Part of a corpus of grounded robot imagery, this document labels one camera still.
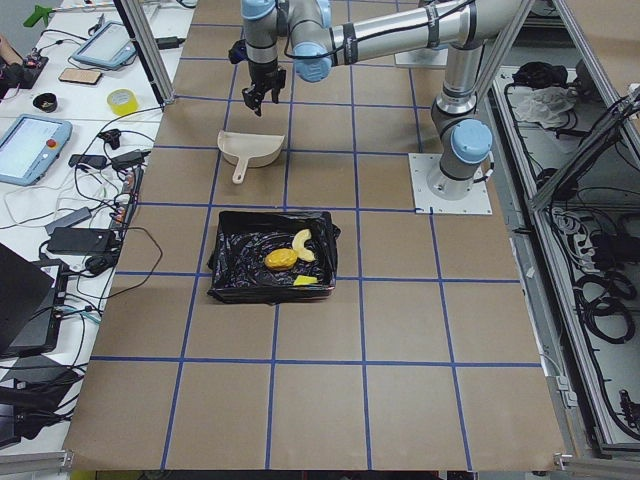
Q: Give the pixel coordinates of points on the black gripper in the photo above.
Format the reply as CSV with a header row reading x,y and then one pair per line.
x,y
263,75

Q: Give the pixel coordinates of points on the beige plastic dustpan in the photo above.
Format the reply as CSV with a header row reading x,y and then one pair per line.
x,y
245,151

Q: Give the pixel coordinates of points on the toy croissant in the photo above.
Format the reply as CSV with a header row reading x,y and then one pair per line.
x,y
299,245

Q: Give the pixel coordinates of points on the yellow bread roll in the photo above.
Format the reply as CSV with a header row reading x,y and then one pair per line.
x,y
281,259

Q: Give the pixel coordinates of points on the yellow sponge piece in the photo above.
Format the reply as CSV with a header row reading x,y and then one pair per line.
x,y
304,280

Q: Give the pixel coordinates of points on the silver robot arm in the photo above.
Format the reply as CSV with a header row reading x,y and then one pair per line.
x,y
315,46

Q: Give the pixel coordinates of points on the black lined trash bin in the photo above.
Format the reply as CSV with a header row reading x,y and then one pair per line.
x,y
245,238

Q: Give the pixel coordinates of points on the yellow tape roll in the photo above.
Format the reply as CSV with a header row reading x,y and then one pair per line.
x,y
122,102

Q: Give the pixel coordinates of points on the black webcam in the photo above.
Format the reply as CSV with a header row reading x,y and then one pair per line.
x,y
111,138

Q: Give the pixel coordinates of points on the far teach pendant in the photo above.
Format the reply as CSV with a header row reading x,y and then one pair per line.
x,y
109,47

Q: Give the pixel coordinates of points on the teach pendant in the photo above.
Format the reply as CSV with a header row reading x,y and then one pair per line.
x,y
30,146
109,47

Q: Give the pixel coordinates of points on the brown phone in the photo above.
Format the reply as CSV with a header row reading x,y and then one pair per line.
x,y
80,76

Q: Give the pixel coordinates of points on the small black bowl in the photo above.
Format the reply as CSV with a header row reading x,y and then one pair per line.
x,y
46,102

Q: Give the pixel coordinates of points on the near teach pendant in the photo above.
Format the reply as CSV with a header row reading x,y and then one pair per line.
x,y
30,146

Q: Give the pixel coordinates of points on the black power adapter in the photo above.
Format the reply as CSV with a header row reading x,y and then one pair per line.
x,y
80,241

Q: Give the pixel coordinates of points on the white crumpled cloth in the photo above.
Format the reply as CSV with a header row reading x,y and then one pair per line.
x,y
547,107

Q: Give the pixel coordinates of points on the black laptop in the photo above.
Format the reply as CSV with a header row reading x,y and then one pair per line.
x,y
32,297

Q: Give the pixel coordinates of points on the aluminium frame post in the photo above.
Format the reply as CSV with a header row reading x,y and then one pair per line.
x,y
142,38

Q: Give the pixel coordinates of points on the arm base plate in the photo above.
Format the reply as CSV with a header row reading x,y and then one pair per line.
x,y
434,59
435,193

